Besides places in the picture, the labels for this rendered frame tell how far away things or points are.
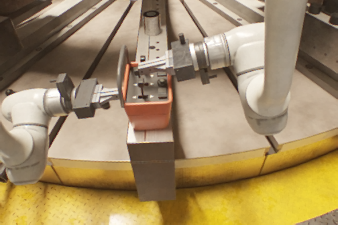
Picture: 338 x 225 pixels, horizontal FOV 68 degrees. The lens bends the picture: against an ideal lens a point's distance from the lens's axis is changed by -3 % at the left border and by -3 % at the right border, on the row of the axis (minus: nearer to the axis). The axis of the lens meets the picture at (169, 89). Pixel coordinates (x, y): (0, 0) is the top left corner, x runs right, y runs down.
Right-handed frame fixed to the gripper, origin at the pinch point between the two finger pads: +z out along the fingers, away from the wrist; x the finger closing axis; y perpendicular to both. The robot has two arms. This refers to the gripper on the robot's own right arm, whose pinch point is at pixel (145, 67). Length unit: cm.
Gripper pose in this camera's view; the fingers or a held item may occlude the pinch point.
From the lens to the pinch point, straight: 73.4
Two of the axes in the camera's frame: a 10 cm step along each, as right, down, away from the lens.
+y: -2.5, -7.2, -6.5
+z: -9.7, 2.1, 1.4
